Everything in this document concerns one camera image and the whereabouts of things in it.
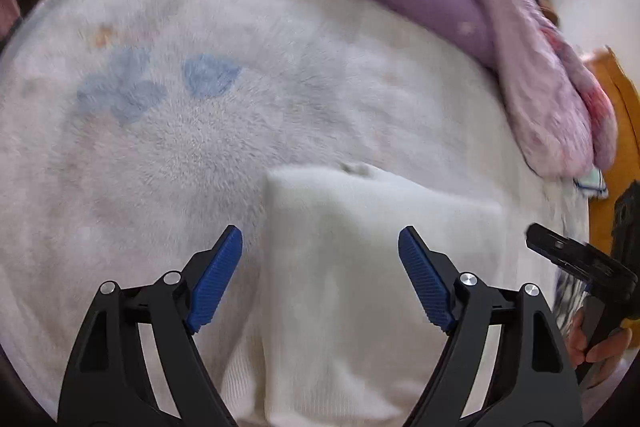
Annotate black white checkered garment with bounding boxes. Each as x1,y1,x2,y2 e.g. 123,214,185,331
611,180,640,275

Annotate white button-up jacket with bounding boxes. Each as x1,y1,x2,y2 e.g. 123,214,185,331
217,163,559,427

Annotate right hand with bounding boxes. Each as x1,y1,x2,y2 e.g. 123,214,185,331
566,308,632,369

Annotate light blue pillow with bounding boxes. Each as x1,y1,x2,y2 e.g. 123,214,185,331
573,167,608,199

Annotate wooden headboard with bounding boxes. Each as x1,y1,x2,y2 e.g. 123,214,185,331
581,45,640,258

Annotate floral white bed sheet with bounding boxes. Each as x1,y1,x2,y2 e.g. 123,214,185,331
1,0,588,413

